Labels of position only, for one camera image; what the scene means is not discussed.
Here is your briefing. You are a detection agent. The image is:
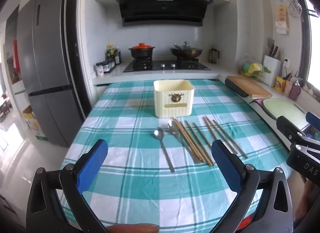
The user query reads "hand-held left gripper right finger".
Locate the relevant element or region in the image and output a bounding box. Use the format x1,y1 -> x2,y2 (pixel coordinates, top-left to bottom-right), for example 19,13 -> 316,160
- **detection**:
211,140 -> 294,233

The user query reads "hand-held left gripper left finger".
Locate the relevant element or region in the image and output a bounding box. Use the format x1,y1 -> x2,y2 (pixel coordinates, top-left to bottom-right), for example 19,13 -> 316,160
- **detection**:
26,139 -> 109,233

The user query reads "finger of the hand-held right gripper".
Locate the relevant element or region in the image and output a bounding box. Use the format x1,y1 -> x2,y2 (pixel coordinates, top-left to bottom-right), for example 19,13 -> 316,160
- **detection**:
305,111 -> 320,136
276,116 -> 320,151

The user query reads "row of wooden chopsticks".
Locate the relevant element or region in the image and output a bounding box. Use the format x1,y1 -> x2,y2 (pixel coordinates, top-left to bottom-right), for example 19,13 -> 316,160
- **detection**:
172,116 -> 248,166

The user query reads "silver metal spoon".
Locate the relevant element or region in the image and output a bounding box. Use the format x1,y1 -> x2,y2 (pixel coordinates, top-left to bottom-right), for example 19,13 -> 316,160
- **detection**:
154,127 -> 175,173
167,120 -> 187,148

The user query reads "cream plastic utensil holder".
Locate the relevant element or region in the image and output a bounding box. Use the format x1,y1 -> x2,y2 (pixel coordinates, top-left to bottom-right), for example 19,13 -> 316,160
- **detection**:
153,79 -> 195,118

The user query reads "person's right forearm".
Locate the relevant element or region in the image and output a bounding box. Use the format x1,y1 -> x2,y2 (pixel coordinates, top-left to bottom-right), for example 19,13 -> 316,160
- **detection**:
296,179 -> 320,231

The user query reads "person's left hand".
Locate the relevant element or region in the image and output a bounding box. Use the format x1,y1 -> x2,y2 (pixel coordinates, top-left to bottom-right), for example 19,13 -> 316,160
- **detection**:
105,224 -> 160,233

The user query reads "pale green cutting board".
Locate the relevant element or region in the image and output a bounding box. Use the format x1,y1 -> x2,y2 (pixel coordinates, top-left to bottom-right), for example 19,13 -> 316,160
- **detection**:
262,98 -> 310,129

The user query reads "purple soap dispenser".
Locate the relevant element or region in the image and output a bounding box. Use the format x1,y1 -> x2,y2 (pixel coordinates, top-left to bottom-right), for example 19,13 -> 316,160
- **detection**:
289,78 -> 303,101

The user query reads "teal checked tablecloth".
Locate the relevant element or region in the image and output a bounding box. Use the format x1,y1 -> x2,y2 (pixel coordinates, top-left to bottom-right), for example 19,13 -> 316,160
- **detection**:
60,79 -> 293,233

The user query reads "yellow packet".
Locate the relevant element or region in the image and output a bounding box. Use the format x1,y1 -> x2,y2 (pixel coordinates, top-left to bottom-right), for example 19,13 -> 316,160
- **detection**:
274,76 -> 287,93

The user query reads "wooden cutting board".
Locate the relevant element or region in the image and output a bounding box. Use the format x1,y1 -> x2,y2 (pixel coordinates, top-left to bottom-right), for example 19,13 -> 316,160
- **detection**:
226,75 -> 273,98

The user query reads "white knife block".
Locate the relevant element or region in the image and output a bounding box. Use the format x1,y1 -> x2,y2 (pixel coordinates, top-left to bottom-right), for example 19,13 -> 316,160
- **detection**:
262,45 -> 282,87

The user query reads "plastic bag with produce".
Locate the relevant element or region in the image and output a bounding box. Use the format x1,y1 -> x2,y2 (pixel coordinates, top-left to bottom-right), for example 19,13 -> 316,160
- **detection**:
239,54 -> 265,79

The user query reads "cardboard box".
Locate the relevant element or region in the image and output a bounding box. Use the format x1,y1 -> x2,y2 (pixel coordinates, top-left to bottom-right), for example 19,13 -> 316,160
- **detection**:
22,105 -> 48,141

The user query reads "window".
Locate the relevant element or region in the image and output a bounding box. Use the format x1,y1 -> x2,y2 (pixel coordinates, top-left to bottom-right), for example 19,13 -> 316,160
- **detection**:
300,0 -> 320,86

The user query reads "black rack of spice jars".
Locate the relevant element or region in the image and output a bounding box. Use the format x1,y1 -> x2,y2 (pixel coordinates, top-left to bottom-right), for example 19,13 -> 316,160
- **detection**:
102,59 -> 116,73

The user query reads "glass french press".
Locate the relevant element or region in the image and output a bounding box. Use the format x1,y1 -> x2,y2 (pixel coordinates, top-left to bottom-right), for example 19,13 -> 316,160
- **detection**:
208,47 -> 220,64

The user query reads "grey refrigerator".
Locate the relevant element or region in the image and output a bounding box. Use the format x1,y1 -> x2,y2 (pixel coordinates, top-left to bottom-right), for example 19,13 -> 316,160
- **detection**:
16,0 -> 85,147

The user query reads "black gas stove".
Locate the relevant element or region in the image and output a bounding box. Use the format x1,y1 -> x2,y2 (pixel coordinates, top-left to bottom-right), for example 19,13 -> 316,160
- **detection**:
123,59 -> 211,73

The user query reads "dark metal wok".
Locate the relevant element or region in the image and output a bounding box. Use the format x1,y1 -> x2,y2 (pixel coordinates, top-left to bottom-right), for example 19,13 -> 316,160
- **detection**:
170,48 -> 203,59

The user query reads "black clay pot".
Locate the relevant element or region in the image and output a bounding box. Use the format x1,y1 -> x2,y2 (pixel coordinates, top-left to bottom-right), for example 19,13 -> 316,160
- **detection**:
128,47 -> 155,61

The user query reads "glass wok lid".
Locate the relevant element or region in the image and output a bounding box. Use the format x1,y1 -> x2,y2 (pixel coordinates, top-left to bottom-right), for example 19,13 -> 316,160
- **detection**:
174,42 -> 197,51

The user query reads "black range hood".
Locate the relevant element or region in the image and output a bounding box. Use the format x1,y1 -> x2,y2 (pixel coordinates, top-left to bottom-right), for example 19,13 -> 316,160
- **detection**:
115,0 -> 214,27

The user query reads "wall calendar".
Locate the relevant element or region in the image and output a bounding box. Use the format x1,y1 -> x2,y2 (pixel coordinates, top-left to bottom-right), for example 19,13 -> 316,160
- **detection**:
275,4 -> 290,34

